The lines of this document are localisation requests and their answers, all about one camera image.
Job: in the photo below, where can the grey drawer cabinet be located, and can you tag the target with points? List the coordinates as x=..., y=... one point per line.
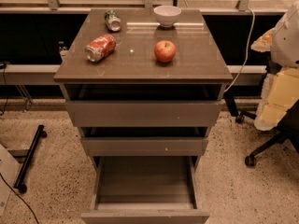
x=197, y=73

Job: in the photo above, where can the black office chair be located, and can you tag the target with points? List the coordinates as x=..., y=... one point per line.
x=287, y=128

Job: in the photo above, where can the crushed red soda can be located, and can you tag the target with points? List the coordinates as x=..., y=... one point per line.
x=100, y=47

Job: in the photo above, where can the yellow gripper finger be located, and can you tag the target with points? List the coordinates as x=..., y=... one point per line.
x=279, y=93
x=263, y=43

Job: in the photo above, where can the top grey drawer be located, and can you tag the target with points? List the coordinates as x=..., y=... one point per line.
x=143, y=114

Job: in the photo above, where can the red apple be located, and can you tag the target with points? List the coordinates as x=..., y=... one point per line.
x=165, y=51

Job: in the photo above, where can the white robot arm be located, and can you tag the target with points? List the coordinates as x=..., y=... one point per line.
x=284, y=48

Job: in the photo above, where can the green soda can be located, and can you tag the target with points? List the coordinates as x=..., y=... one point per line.
x=113, y=20

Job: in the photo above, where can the white bowl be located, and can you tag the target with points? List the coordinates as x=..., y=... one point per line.
x=167, y=16

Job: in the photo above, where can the grey drawer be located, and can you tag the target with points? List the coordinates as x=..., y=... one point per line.
x=145, y=190
x=144, y=146
x=143, y=114

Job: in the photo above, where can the bottom grey drawer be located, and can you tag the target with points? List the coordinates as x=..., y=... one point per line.
x=145, y=190

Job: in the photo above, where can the middle grey drawer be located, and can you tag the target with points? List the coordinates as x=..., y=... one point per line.
x=144, y=146

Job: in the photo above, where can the black wheeled stand leg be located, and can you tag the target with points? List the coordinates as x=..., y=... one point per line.
x=19, y=183

